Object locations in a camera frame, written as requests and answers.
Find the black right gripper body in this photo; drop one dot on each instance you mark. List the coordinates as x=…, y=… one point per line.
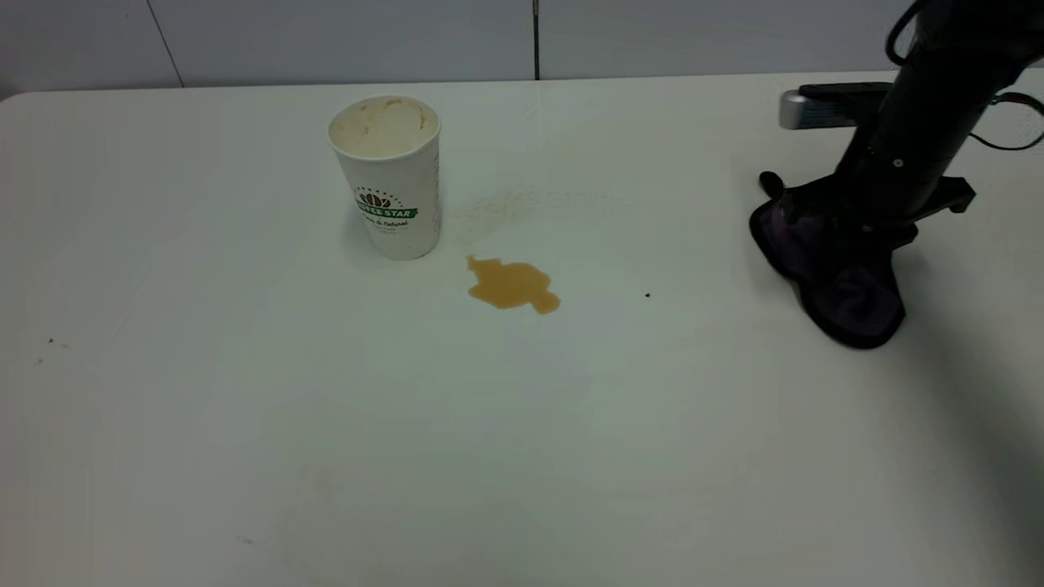
x=897, y=175

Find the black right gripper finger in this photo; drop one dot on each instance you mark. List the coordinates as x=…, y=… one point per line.
x=901, y=236
x=799, y=208

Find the purple cloth with black trim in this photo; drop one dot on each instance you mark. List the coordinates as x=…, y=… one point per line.
x=848, y=302

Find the white paper coffee cup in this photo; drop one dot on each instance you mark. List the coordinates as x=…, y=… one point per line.
x=395, y=179

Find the brown coffee spill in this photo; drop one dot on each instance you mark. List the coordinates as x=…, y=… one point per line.
x=510, y=284

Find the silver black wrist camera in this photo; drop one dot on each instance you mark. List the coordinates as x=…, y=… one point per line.
x=824, y=106

